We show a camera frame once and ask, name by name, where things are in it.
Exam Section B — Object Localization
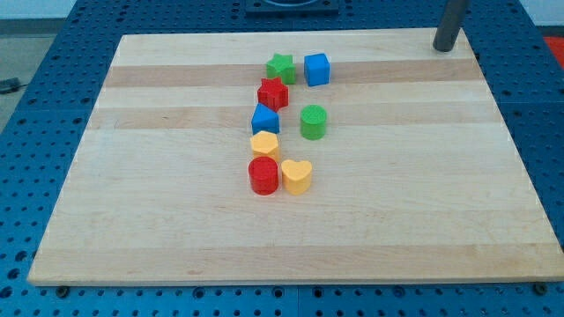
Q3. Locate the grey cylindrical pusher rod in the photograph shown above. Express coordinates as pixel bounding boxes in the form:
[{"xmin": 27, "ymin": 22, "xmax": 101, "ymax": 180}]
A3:
[{"xmin": 433, "ymin": 0, "xmax": 470, "ymax": 52}]

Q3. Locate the black device on floor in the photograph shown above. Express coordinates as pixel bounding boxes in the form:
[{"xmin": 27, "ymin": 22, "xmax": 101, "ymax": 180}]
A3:
[{"xmin": 0, "ymin": 77, "xmax": 21, "ymax": 94}]

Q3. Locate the red cylinder block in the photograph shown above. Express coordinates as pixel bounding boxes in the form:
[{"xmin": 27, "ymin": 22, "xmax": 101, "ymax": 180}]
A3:
[{"xmin": 248, "ymin": 156, "xmax": 278, "ymax": 195}]

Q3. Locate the light wooden board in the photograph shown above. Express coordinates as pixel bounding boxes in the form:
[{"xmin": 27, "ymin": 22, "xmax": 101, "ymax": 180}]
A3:
[{"xmin": 28, "ymin": 28, "xmax": 563, "ymax": 286}]

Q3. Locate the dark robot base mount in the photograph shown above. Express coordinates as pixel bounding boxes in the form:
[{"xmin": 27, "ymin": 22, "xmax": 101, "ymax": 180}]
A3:
[{"xmin": 244, "ymin": 0, "xmax": 340, "ymax": 16}]

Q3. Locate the yellow heart block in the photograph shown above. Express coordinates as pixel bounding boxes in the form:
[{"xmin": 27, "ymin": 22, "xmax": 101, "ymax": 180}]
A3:
[{"xmin": 281, "ymin": 159, "xmax": 313, "ymax": 195}]

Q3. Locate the green cylinder block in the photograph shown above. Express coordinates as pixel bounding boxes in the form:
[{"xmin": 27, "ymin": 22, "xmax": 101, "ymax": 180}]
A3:
[{"xmin": 300, "ymin": 105, "xmax": 328, "ymax": 140}]

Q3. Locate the green star block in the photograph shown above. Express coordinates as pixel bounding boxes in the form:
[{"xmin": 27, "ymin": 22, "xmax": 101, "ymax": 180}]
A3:
[{"xmin": 266, "ymin": 53, "xmax": 296, "ymax": 85}]

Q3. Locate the blue cube block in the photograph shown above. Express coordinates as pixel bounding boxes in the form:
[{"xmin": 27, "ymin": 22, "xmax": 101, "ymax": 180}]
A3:
[{"xmin": 304, "ymin": 53, "xmax": 330, "ymax": 86}]

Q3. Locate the blue triangle block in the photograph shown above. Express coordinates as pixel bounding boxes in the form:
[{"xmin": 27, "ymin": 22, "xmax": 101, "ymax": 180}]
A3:
[{"xmin": 251, "ymin": 103, "xmax": 280, "ymax": 135}]

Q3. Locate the yellow hexagon block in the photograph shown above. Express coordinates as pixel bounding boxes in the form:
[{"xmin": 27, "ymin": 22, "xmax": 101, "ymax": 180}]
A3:
[{"xmin": 250, "ymin": 130, "xmax": 280, "ymax": 162}]

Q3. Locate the red star block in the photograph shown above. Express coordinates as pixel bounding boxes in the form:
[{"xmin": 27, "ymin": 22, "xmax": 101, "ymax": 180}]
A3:
[{"xmin": 256, "ymin": 77, "xmax": 289, "ymax": 113}]

